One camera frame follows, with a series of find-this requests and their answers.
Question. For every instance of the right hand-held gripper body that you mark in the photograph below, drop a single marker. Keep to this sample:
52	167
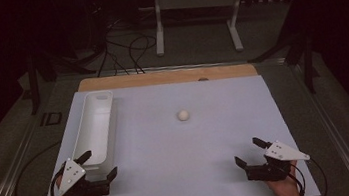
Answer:
283	153

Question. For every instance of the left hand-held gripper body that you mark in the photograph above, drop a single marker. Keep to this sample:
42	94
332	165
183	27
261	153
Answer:
71	175

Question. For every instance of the white plastic bin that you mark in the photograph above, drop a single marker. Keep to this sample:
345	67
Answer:
94	128

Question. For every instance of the small white ball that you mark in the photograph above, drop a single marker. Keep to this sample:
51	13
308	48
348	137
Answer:
183	115

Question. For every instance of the person's right hand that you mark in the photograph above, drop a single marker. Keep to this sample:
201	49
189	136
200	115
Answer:
286	190

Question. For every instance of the black tripod stand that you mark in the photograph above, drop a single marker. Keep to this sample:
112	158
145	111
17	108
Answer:
32	85
308	61

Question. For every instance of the wooden table board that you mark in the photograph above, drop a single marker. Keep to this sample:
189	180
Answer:
160	78

